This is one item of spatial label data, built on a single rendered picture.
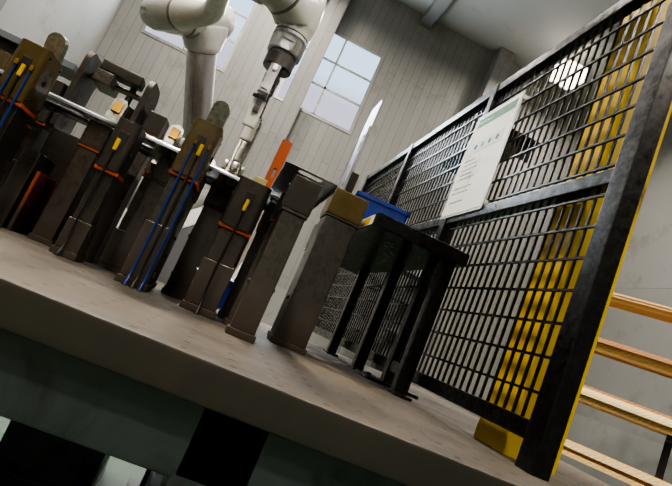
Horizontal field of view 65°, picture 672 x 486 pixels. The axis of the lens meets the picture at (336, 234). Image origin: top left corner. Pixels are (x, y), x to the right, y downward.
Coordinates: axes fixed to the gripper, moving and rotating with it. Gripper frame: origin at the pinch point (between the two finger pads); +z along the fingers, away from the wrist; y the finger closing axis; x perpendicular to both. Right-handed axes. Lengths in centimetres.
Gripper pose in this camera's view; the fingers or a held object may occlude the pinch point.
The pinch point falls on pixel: (249, 128)
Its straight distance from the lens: 134.3
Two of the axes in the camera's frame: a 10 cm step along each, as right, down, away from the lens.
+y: 2.2, -0.9, -9.7
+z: -3.8, 9.1, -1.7
